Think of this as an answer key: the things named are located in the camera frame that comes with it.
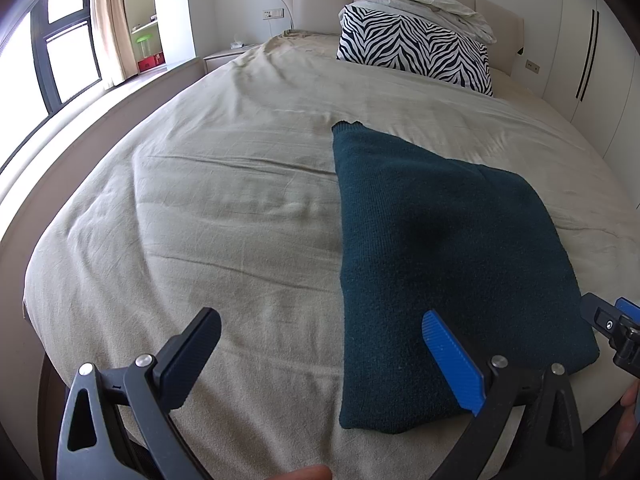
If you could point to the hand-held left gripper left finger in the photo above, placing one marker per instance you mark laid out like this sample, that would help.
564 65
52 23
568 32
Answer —
192 360

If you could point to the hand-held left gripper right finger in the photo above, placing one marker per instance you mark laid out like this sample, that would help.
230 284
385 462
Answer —
452 365

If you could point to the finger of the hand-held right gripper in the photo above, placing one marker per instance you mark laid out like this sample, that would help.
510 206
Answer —
629 307
605 322

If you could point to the dark green knit sweater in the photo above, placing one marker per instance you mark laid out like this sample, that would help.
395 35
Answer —
440 260

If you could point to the person's right hand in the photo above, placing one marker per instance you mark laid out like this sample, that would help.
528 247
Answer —
631 410

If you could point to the person's left hand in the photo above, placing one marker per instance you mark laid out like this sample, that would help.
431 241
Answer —
305 474

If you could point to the bed with beige bedspread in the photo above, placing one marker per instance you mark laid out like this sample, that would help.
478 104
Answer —
200 185

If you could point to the white wardrobe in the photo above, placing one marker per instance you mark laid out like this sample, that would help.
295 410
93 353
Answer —
590 60

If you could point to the beige window bench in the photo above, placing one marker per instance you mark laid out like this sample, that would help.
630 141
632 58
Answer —
100 120

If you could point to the red box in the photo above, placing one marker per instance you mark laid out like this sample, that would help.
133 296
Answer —
150 62

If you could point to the white nightstand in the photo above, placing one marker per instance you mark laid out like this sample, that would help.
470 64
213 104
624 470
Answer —
220 57

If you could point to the small white nightstand item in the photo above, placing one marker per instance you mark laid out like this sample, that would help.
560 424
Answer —
237 44

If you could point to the zebra print pillow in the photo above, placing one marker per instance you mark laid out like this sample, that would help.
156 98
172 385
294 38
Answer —
410 45

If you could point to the black framed window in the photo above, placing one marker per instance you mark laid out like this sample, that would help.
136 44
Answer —
65 55

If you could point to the beige curtain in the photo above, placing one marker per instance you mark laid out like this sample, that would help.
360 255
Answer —
112 25

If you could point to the folded beige duvet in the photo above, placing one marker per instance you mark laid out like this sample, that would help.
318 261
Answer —
425 2

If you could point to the beige padded headboard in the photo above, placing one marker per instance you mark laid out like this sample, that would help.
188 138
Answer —
320 0

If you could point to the small wall socket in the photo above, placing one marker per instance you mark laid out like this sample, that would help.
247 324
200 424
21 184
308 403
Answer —
532 65

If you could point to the wide wall socket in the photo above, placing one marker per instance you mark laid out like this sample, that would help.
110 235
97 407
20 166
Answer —
272 13

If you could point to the white wall shelf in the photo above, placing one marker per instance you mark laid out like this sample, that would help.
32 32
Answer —
142 0

